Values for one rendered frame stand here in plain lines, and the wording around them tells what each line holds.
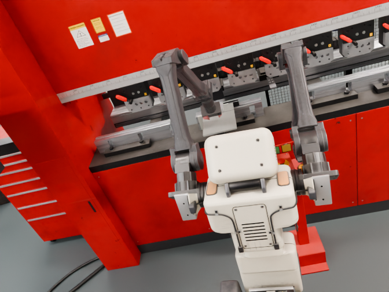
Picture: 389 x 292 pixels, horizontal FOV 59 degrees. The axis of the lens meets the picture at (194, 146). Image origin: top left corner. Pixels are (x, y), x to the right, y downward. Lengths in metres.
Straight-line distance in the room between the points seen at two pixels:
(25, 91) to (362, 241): 2.13
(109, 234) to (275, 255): 1.42
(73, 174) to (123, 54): 0.76
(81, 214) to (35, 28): 1.13
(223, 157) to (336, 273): 1.46
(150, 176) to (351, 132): 1.20
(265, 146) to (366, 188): 1.49
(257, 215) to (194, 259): 1.50
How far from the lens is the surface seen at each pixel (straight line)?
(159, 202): 2.29
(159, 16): 1.78
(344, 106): 2.02
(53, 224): 3.06
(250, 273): 1.38
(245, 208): 1.05
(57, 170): 2.12
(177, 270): 2.52
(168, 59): 1.20
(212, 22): 1.78
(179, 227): 2.47
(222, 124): 1.81
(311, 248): 2.28
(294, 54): 1.30
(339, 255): 2.39
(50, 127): 1.95
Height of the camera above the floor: 1.97
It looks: 34 degrees down
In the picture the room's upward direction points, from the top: 20 degrees counter-clockwise
